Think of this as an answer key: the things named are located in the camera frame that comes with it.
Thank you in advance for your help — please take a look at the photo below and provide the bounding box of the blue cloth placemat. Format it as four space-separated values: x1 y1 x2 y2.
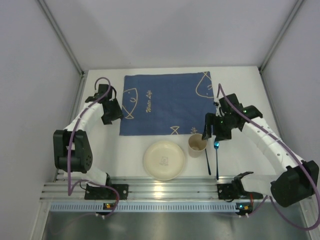
119 71 216 136

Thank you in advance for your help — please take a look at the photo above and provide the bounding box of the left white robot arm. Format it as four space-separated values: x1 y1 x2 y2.
53 84 124 187

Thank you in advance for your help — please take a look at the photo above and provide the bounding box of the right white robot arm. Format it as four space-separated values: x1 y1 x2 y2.
202 93 319 208

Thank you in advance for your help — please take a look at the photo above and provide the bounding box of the blue metal fork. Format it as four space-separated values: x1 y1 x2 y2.
214 140 220 181

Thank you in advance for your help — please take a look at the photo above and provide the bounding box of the beige cup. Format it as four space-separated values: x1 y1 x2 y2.
188 133 207 158

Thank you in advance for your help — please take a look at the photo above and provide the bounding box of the dark blue spoon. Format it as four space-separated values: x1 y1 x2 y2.
204 148 212 176

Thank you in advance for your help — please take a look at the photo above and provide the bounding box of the cream round plate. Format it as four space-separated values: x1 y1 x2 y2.
142 140 186 181

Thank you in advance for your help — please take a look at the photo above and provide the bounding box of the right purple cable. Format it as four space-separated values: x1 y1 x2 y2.
216 83 320 231

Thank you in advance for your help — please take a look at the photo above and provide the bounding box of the purple cable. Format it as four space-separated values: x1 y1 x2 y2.
67 77 120 218
216 83 320 231

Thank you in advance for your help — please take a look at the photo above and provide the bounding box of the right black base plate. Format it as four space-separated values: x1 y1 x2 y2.
217 183 264 201

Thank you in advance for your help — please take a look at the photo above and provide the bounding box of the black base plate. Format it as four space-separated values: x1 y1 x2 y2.
84 184 129 200
217 183 264 201

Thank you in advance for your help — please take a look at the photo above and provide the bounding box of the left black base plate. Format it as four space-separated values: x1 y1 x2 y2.
84 184 129 200

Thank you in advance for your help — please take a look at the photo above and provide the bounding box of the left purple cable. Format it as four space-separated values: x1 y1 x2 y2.
67 77 120 218

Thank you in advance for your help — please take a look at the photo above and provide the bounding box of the aluminium frame rail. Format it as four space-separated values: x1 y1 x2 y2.
38 176 312 202

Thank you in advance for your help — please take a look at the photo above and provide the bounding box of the slotted grey cable duct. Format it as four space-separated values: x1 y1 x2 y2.
50 201 253 213

